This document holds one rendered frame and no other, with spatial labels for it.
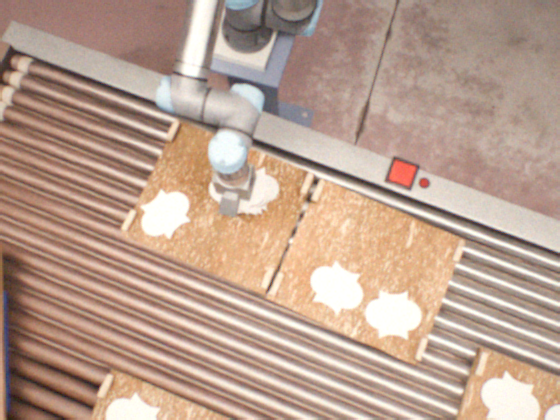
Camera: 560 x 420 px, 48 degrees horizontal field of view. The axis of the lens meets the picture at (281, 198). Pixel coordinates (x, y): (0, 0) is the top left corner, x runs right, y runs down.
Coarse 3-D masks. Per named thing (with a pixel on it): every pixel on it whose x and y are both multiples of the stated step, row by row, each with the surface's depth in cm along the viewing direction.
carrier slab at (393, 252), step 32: (352, 192) 165; (320, 224) 163; (352, 224) 163; (384, 224) 163; (416, 224) 163; (288, 256) 161; (320, 256) 161; (352, 256) 161; (384, 256) 161; (416, 256) 161; (448, 256) 161; (288, 288) 159; (384, 288) 159; (416, 288) 159; (320, 320) 157; (352, 320) 157
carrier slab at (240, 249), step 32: (192, 128) 170; (160, 160) 168; (192, 160) 168; (256, 160) 168; (192, 192) 166; (288, 192) 166; (192, 224) 163; (224, 224) 163; (256, 224) 163; (288, 224) 163; (192, 256) 161; (224, 256) 161; (256, 256) 161; (256, 288) 159
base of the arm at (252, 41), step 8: (224, 24) 177; (224, 32) 179; (232, 32) 175; (240, 32) 173; (248, 32) 172; (256, 32) 174; (264, 32) 176; (272, 32) 181; (224, 40) 180; (232, 40) 177; (240, 40) 176; (248, 40) 175; (256, 40) 178; (264, 40) 178; (232, 48) 180; (240, 48) 178; (248, 48) 178; (256, 48) 178; (264, 48) 181
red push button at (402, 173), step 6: (396, 162) 168; (402, 162) 168; (396, 168) 168; (402, 168) 168; (408, 168) 168; (414, 168) 168; (390, 174) 167; (396, 174) 167; (402, 174) 167; (408, 174) 167; (396, 180) 167; (402, 180) 167; (408, 180) 167; (408, 186) 167
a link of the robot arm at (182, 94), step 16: (192, 0) 126; (208, 0) 125; (224, 0) 128; (192, 16) 126; (208, 16) 126; (192, 32) 126; (208, 32) 127; (192, 48) 127; (208, 48) 128; (176, 64) 129; (192, 64) 128; (208, 64) 130; (160, 80) 131; (176, 80) 129; (192, 80) 129; (160, 96) 130; (176, 96) 129; (192, 96) 129; (176, 112) 132; (192, 112) 130
